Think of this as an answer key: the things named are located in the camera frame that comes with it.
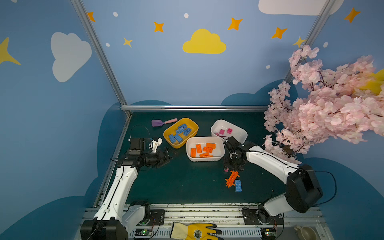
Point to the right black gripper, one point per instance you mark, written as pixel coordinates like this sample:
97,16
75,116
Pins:
233,160

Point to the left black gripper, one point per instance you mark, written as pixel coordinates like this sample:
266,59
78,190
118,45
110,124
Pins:
163,156

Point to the blue lego brick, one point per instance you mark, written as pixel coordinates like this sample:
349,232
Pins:
172,139
180,130
178,138
187,131
183,126
238,186

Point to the orange lego long assembly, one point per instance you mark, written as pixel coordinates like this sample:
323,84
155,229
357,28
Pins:
231,180

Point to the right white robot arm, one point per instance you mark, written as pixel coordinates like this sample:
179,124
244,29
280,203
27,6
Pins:
303,189

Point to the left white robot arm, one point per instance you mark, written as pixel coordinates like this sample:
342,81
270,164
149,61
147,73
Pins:
110,222

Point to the yellow plastic bin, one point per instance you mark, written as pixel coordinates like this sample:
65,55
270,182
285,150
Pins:
178,134

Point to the white rear plastic bin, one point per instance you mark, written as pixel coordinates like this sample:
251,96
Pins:
238,133

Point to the white plastic bin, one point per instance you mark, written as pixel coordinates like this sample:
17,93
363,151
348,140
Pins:
218,152
238,133

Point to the white front plastic bin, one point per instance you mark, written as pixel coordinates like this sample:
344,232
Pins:
218,152

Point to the purple pink toy spatula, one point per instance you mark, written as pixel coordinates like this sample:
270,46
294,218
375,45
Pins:
160,123

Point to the yellow work glove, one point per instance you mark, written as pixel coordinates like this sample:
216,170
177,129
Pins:
196,231

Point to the green circuit board left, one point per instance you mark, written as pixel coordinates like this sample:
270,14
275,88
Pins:
145,233

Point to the circuit board right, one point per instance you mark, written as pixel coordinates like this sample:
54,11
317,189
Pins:
268,234

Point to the beige ceramic cup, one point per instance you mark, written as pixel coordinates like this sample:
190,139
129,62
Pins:
306,233

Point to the pink cherry blossom tree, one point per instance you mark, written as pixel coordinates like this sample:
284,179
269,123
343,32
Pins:
341,104

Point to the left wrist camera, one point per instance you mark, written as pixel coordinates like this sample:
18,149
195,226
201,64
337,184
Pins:
156,142

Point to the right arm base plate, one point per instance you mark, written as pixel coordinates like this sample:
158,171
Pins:
255,217

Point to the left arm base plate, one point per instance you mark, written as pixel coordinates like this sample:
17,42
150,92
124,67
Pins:
156,218

